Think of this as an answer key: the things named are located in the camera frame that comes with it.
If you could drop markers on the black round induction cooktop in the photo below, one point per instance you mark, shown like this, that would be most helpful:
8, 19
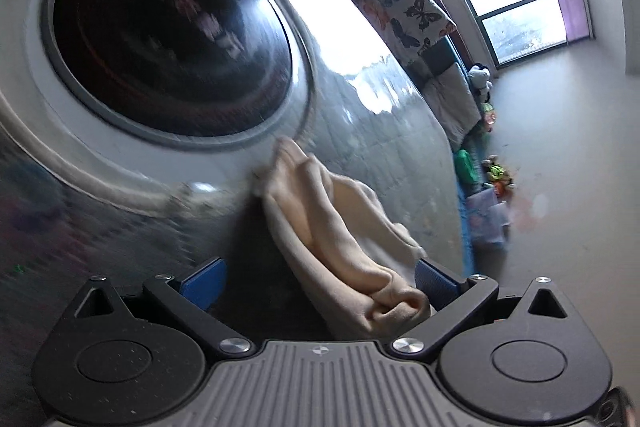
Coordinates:
181, 72

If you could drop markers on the large butterfly cushion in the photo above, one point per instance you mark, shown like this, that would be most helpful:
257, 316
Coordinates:
408, 27

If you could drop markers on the clear plastic storage box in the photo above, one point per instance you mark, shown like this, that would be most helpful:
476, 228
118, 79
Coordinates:
488, 219

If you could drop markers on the green plastic bowl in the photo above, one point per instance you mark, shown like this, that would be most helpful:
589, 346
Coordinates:
464, 167

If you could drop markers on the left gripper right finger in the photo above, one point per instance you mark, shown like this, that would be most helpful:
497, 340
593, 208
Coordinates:
459, 303

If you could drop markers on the colourful plush toys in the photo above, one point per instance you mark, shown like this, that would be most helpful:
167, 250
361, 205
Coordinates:
498, 176

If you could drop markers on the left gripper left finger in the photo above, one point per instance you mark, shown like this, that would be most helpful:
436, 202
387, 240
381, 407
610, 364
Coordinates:
184, 302

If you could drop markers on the cream beige garment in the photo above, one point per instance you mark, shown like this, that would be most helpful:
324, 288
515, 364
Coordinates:
355, 265

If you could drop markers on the black white plush toy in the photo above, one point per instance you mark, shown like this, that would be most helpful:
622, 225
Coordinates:
480, 80

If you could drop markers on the blue corner sofa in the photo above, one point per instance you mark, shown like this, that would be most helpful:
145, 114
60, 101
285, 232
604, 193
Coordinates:
463, 47

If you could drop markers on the grey plain cushion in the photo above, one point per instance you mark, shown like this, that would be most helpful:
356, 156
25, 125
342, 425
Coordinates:
451, 101

